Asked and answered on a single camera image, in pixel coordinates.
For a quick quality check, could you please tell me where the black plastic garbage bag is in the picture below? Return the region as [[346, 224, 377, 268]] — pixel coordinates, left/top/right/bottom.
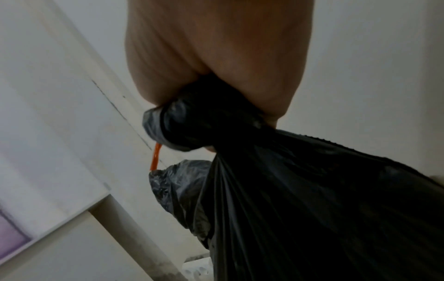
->
[[142, 73, 444, 281]]

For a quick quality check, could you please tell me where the orange drawstring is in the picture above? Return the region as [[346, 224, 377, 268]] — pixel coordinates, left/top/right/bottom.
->
[[149, 143, 163, 171]]

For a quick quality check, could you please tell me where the white ribbed object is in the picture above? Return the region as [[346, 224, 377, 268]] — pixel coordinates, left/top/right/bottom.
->
[[181, 254, 213, 281]]

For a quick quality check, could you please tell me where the white door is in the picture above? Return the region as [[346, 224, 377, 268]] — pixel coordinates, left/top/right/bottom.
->
[[0, 0, 112, 264]]

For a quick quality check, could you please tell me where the person's right hand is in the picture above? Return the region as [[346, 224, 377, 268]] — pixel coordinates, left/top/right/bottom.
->
[[125, 0, 315, 152]]

